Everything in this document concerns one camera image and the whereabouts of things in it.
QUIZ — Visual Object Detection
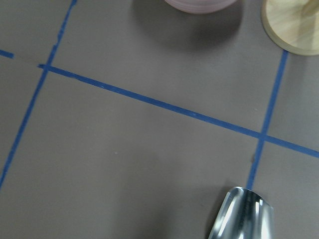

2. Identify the pink bowl with ice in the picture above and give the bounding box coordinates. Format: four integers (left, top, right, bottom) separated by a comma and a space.
165, 0, 236, 14

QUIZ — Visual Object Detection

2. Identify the wooden stand with round base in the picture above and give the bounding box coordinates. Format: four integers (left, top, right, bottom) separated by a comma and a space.
261, 0, 319, 56

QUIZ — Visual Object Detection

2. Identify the steel ice scoop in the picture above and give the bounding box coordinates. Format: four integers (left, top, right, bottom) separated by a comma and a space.
208, 187, 275, 239

